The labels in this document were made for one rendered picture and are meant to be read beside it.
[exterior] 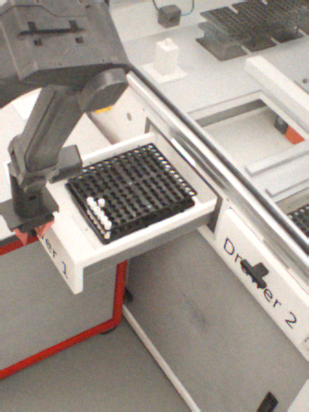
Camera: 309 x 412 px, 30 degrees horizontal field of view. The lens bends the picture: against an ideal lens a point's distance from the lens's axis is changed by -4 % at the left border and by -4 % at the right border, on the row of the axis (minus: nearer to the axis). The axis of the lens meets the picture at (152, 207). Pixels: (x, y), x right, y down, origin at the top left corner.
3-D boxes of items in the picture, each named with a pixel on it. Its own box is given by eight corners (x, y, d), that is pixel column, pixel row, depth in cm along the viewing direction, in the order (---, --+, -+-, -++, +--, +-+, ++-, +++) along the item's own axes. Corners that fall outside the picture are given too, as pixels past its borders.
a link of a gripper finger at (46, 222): (57, 244, 115) (55, 212, 108) (24, 257, 112) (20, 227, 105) (41, 220, 118) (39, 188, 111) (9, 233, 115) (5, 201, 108)
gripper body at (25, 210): (61, 213, 109) (60, 187, 103) (11, 234, 105) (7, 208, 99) (45, 190, 112) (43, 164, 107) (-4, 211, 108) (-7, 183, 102)
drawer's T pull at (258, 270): (261, 291, 111) (263, 287, 110) (238, 263, 114) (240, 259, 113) (275, 283, 112) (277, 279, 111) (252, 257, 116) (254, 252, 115)
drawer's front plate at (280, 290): (298, 345, 112) (316, 315, 104) (213, 244, 128) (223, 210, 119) (304, 341, 113) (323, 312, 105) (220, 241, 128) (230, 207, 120)
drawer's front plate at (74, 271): (74, 295, 115) (74, 262, 107) (14, 199, 130) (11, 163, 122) (83, 292, 116) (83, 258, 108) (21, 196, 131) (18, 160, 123)
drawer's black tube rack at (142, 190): (104, 251, 121) (105, 231, 116) (64, 195, 130) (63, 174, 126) (193, 212, 131) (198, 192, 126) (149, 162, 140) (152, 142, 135)
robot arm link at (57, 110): (55, -6, 57) (90, 88, 56) (106, -13, 60) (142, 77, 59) (1, 143, 96) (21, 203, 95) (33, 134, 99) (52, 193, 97)
